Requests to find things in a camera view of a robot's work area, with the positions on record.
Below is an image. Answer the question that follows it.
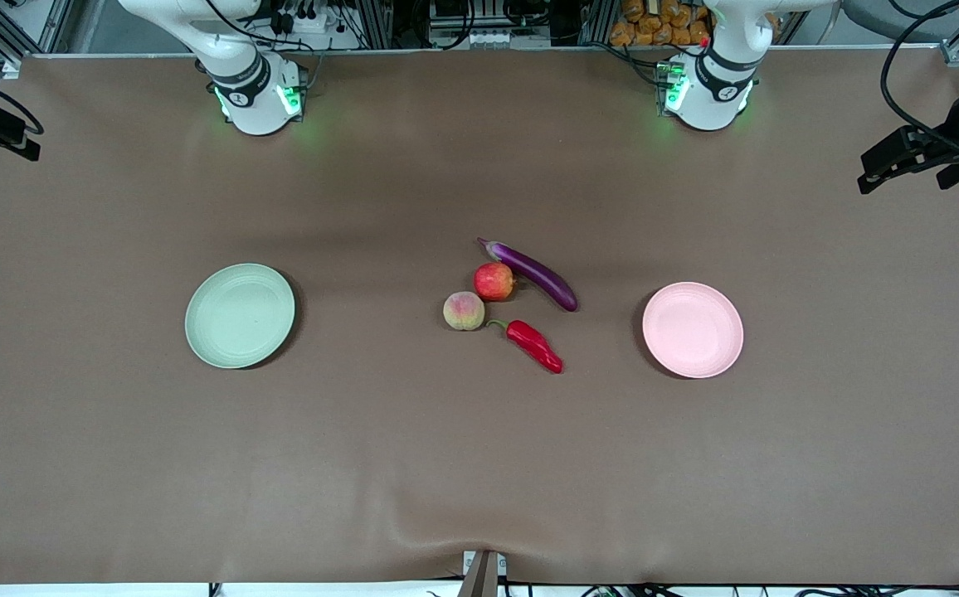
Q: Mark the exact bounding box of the long purple eggplant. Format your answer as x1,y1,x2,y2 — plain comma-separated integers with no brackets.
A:
477,237,579,313

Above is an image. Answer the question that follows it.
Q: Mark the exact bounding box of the red chili pepper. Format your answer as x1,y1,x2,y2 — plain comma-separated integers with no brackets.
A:
486,318,564,375

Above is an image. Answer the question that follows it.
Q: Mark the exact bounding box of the red apple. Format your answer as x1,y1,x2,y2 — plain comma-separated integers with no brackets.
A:
473,262,518,303

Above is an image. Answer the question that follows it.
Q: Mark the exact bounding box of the yellow-pink peach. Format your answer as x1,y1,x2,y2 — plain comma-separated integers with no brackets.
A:
443,292,486,332

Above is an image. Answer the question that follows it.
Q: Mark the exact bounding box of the bag of orange fruits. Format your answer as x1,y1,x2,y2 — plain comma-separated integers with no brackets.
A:
610,0,713,47

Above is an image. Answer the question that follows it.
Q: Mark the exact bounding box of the grey round chair seat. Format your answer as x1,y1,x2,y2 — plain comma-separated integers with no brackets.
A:
840,0,959,42

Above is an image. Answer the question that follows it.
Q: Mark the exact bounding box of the pink round plate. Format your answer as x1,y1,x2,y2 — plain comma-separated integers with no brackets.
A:
642,282,745,380

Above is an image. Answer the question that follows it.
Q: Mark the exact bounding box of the light green round plate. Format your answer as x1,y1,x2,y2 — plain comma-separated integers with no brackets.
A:
184,263,296,370

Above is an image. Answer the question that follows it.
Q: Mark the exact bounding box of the white power strip with plugs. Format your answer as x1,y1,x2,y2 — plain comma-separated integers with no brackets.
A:
268,0,343,34

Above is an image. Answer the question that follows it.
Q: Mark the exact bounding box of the brown table cloth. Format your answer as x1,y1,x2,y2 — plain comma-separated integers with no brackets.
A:
0,46,959,585

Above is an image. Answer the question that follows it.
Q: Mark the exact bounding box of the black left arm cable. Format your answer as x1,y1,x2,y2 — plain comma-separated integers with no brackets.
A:
880,0,959,158

